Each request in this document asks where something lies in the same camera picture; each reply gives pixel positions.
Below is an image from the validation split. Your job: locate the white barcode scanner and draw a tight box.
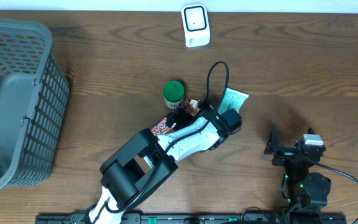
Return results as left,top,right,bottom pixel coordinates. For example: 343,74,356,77
181,4,211,48

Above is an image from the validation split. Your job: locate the teal wet wipes pack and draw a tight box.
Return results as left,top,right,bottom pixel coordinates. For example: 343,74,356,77
218,88,249,114

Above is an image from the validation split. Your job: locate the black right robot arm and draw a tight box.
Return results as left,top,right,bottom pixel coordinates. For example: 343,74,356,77
264,126,331,223

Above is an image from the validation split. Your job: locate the orange candy bar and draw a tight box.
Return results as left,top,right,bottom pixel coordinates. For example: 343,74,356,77
151,117,177,136

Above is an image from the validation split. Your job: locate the green lid jar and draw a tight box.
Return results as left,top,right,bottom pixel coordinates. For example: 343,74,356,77
163,81,185,110

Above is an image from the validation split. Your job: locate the orange tissue pack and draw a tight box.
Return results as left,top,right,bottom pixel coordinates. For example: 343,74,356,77
184,99,200,116

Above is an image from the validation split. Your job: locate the dark grey plastic basket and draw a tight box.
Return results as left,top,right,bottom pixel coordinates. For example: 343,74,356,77
0,18,70,190

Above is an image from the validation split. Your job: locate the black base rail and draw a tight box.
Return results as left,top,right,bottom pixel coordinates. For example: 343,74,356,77
35,212,347,224

